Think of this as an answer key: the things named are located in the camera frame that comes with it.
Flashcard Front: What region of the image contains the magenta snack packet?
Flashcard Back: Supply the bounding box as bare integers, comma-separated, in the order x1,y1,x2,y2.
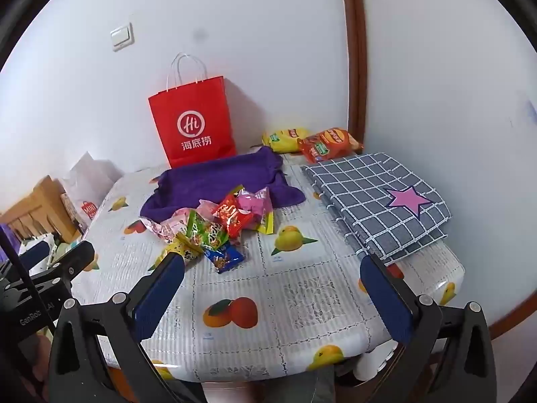
237,187,275,236

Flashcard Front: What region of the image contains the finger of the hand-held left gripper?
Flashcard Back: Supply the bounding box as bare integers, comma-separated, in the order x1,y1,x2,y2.
19,240,53,267
27,241,96,291

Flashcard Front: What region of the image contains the purple towel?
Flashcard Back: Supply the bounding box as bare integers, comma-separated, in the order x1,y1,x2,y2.
140,146,306,224

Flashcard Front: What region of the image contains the small red snack packet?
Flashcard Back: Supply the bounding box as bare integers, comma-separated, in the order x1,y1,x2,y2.
212,195,254,238

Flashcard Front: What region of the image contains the fruit print tablecloth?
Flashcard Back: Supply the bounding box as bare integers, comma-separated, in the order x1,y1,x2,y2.
69,151,466,383

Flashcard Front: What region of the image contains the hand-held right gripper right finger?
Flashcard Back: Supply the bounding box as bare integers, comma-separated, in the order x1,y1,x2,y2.
359,254,498,403

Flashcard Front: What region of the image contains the black cable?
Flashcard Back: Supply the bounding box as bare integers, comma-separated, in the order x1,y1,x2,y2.
0,229,57,332

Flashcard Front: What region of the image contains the white light switch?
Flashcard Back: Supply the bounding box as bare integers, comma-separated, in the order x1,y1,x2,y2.
110,22,136,52

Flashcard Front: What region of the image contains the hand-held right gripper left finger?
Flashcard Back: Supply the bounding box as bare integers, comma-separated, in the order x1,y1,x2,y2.
48,251,206,403

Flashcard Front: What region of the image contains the brown wooden door frame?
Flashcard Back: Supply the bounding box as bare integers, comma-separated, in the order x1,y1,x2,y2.
339,0,371,152

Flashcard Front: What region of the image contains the wooden furniture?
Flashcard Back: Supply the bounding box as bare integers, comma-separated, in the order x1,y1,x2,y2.
0,175,82,244

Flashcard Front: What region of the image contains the red paper bag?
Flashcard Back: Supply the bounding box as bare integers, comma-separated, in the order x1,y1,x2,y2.
148,52,238,169

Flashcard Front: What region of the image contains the green snack packet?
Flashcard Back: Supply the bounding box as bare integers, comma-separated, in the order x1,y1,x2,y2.
187,210,229,253

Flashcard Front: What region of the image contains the white pink lychee packet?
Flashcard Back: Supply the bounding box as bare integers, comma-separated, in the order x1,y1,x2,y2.
140,208,194,244

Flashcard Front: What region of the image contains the orange chips bag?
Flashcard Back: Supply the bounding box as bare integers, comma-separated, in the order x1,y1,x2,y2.
297,128,365,164

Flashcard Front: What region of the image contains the white paper bag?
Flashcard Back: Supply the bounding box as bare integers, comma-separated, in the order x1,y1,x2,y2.
63,151,124,231

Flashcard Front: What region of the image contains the yellow rice cracker packet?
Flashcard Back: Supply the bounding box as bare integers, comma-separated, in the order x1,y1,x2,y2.
168,235,204,267

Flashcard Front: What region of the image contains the grey checked cloth pink star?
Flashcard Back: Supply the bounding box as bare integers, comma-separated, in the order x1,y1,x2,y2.
301,151,454,266

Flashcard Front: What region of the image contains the blue snack packet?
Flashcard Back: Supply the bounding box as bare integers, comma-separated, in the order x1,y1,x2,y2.
203,245,245,273

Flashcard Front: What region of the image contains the light pink snack packet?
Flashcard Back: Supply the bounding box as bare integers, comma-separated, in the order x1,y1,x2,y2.
197,199,221,219

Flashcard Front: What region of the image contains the yellow chips bag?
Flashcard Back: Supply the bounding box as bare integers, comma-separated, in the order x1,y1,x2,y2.
262,128,313,154

